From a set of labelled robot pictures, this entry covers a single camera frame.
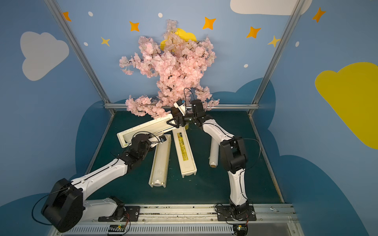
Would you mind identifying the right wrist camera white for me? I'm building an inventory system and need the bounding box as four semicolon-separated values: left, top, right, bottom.
174;100;187;116

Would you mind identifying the aluminium front rail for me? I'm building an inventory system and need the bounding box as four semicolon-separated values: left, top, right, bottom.
64;204;304;236

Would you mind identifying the right plastic wrap roll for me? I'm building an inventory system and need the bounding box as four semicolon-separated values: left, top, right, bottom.
209;138;219;168

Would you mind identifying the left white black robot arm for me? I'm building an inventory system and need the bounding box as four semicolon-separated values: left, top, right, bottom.
41;133;159;233

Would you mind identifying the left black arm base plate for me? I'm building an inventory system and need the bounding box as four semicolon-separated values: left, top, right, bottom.
98;206;140;222

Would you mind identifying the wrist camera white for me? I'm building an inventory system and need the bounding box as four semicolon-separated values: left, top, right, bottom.
174;100;187;116
149;135;167;147

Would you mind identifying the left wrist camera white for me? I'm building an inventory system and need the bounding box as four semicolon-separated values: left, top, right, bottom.
149;135;167;147

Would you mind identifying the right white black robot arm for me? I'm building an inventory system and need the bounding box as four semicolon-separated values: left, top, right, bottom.
167;99;249;217

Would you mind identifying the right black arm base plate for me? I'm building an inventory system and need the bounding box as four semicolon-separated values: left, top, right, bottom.
214;204;257;222

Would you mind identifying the white wrap dispenser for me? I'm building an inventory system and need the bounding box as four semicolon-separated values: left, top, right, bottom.
149;134;171;188
172;127;197;178

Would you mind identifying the small circuit board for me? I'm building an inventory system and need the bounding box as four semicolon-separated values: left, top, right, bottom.
107;225;127;236

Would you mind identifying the white dispenser lid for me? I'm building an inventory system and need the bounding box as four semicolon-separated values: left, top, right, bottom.
117;114;175;148

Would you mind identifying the pink cherry blossom tree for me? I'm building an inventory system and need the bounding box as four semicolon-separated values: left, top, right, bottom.
119;20;220;119

